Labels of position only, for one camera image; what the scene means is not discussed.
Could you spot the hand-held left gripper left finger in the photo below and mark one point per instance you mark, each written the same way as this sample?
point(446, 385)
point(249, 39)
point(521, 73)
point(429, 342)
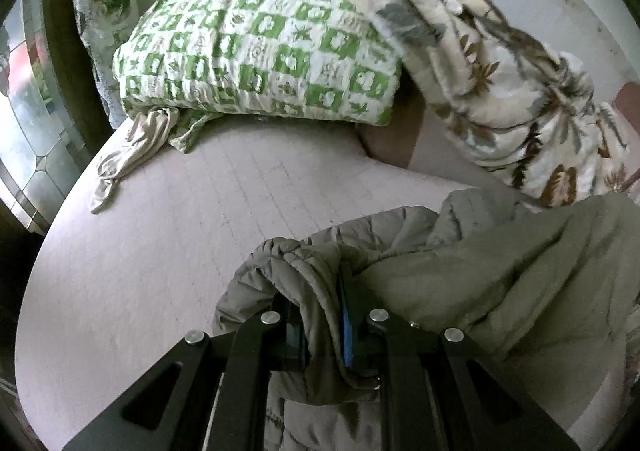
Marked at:
point(295, 346)

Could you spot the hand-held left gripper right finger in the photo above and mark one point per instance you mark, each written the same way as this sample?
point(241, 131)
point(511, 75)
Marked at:
point(347, 331)

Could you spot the grey-green quilted coat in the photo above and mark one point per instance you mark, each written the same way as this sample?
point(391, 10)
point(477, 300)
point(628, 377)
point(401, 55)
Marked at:
point(500, 271)

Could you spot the pink bed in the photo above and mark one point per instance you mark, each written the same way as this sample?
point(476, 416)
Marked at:
point(200, 231)

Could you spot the beige cloth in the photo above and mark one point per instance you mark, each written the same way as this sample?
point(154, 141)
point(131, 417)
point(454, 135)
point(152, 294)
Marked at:
point(130, 151)

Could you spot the leaf print blanket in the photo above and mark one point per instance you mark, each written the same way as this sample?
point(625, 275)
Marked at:
point(500, 96)

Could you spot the green checked pillow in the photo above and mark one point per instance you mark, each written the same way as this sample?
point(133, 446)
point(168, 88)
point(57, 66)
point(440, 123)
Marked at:
point(250, 46)

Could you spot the stained glass window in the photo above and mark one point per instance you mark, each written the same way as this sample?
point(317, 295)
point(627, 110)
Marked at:
point(30, 131)

